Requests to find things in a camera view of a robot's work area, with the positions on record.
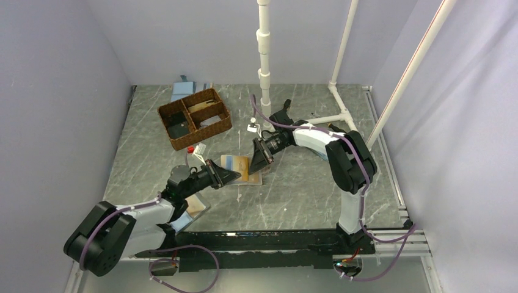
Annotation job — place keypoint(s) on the blue open card holder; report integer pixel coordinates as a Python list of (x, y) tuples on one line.
[(320, 151)]

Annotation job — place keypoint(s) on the blue orange card holder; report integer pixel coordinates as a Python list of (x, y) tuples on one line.
[(197, 206)]

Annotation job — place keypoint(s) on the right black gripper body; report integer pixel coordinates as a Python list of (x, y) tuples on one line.
[(273, 144)]

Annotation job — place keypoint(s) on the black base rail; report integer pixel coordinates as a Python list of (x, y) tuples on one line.
[(316, 248)]

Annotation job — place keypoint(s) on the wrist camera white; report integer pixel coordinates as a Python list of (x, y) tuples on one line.
[(197, 151), (253, 126)]

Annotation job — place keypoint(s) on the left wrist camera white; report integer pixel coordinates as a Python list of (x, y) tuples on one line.
[(197, 151)]

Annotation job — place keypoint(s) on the gold credit card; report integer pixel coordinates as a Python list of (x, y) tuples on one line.
[(228, 160)]

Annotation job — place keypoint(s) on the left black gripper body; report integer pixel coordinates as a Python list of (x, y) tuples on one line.
[(201, 179)]

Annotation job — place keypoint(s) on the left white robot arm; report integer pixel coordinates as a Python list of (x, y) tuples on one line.
[(112, 232)]

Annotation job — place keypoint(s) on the brown wicker divided basket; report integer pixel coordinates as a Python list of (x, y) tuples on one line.
[(203, 124)]

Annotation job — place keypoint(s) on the blue card holder at back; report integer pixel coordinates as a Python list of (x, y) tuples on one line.
[(186, 87)]

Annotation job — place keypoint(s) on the tan blue card holder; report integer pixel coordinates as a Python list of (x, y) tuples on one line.
[(255, 179)]

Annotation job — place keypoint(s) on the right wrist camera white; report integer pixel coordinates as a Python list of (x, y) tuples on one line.
[(253, 126)]

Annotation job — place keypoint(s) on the black item in basket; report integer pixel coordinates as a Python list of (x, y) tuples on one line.
[(177, 125)]

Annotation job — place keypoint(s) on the black orange screwdriver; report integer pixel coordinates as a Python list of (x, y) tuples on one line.
[(286, 106)]

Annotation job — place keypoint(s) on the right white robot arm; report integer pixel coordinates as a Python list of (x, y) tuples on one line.
[(351, 163)]

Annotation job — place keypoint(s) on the tan card in basket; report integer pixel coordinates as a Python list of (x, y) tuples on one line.
[(200, 106)]

